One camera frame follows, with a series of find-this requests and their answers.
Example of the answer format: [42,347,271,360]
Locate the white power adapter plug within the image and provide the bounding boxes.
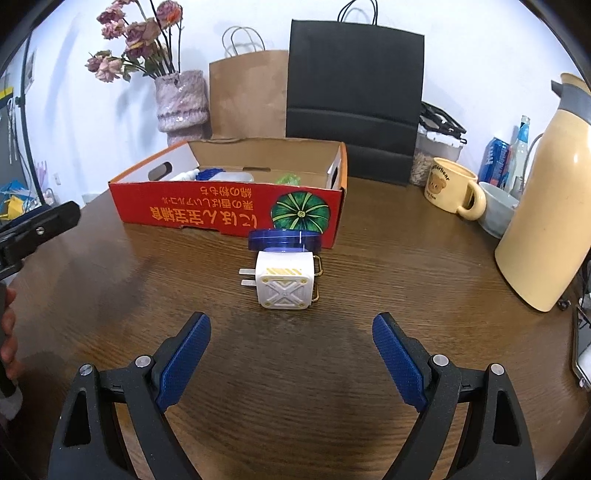
[238,249,324,311]

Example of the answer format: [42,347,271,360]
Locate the blue round lid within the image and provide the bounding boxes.
[249,229,322,253]

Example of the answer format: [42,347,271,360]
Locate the translucent square plastic bottle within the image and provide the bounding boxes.
[211,171,254,183]

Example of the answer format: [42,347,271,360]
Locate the green spray bottle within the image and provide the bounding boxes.
[276,173,301,186]

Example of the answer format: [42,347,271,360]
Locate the person's left hand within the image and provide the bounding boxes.
[1,287,23,381]

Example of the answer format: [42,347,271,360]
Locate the cluttered storage shelf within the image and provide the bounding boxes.
[1,158,47,223]

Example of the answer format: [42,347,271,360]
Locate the black light stand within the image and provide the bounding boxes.
[9,29,46,206]

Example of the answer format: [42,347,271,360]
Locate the smartphone on table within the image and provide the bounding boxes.
[572,305,590,392]

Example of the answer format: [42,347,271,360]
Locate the red cardboard box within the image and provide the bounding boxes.
[109,138,348,248]

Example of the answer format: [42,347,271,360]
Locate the yellow bear mug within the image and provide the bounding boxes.
[424,157,487,221]

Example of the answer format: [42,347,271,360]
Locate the yellow thermos jug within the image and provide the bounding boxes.
[494,73,590,312]

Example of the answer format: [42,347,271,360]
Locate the pink ceramic vase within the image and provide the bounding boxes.
[154,70,209,146]

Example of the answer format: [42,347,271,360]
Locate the blue soda can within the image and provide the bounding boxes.
[478,137,510,186]

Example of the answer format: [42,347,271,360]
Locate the clear food storage container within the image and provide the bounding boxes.
[410,102,467,187]

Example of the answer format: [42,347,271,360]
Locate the clear bottle blue label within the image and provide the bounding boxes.
[503,115,530,193]

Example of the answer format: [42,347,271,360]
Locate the dried rose bouquet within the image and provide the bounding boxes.
[85,1,184,83]

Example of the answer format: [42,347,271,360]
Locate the brown paper bag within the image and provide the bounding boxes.
[209,25,290,139]

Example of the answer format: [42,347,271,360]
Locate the black paper bag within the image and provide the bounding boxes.
[286,16,425,185]

